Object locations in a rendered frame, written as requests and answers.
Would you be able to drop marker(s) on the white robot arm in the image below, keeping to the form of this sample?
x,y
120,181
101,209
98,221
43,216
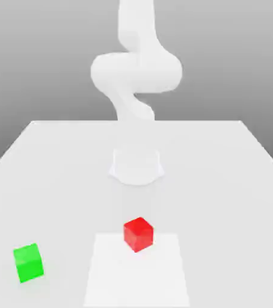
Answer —
x,y
136,72

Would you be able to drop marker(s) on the small red cube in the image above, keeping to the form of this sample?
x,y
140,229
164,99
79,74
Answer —
x,y
138,234

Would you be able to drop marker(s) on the small green cube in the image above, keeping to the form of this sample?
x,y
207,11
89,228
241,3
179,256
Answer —
x,y
28,263

